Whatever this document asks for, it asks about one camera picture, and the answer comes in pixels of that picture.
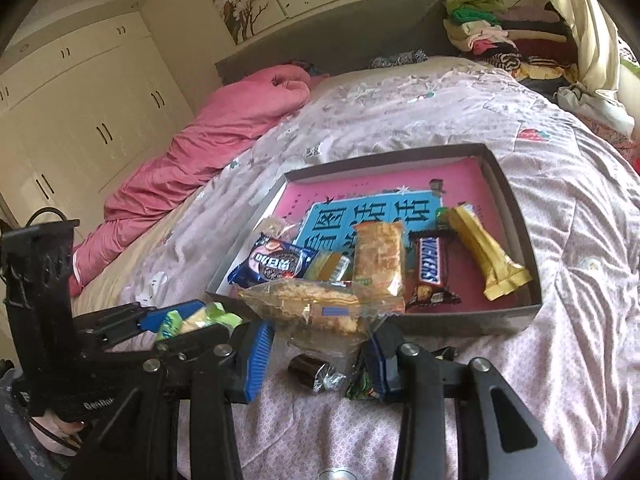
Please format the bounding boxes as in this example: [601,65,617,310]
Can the clear fried snack packet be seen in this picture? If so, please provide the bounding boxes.
[237,280,406,348]

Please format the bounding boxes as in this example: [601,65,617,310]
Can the orange snack packet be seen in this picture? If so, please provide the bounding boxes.
[352,221,406,296]

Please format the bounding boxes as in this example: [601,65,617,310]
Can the printed lilac quilt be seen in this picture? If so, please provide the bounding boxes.
[75,57,640,480]

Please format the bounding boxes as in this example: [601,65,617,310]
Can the gold snack packet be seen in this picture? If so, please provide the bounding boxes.
[447,202,533,302]

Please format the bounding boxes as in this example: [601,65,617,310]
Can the pile of folded clothes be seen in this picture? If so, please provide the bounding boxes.
[444,0,576,81]

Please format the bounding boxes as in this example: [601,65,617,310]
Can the grey headboard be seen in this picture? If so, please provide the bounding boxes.
[215,0,448,86]

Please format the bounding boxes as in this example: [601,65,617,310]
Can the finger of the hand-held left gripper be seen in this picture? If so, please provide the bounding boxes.
[75,299,207,336]
[100,324,232,363]

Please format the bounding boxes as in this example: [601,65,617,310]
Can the black cable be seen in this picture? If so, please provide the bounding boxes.
[25,207,67,227]

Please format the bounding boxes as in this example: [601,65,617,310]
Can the dark patterned pillow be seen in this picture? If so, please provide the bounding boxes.
[370,50,428,68]

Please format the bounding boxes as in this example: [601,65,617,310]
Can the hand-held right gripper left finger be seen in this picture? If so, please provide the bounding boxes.
[65,320,277,480]

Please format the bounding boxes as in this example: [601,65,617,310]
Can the white cloth bundle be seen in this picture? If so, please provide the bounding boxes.
[557,85,636,136]

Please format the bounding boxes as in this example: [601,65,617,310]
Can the blue cookie packet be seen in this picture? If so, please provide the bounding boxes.
[227,232,318,288]

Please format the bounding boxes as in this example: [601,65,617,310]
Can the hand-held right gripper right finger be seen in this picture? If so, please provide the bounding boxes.
[361,320,576,480]

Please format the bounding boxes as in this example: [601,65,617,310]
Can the brown chocolate bar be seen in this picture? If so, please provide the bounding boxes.
[407,230,463,311]

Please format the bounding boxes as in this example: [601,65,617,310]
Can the dark wrapped candy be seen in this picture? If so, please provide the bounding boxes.
[287,352,346,395]

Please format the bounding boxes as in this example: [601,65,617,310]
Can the cream wardrobe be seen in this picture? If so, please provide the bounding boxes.
[0,10,196,241]

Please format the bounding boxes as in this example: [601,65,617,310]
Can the small yellow snack packet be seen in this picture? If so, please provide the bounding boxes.
[302,251,353,283]

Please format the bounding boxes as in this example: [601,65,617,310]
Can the grey cardboard box pink print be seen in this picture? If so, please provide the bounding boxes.
[205,142,543,337]

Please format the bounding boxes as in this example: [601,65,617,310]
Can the clear wrapped candy packet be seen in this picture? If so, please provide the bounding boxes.
[260,215,301,241]

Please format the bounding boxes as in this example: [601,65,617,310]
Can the cream curtain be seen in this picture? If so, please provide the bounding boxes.
[532,0,626,91]

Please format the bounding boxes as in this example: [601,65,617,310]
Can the green snack packet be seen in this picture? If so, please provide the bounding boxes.
[155,302,243,343]

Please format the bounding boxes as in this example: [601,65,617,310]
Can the green candy wrapper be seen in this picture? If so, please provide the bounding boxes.
[345,350,381,401]

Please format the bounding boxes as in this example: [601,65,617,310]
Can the floral cloth bundle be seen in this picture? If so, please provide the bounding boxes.
[590,115,640,151]

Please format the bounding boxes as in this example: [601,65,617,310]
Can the pink duvet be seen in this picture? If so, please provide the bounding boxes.
[67,64,313,298]

